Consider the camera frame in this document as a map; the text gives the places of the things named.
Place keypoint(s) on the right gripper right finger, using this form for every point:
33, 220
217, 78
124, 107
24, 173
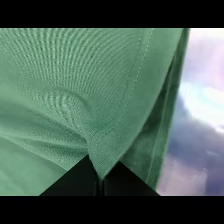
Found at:
128, 183

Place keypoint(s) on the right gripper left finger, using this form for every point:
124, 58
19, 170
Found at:
78, 181

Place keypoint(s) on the green T-shirt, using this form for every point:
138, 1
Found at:
66, 100

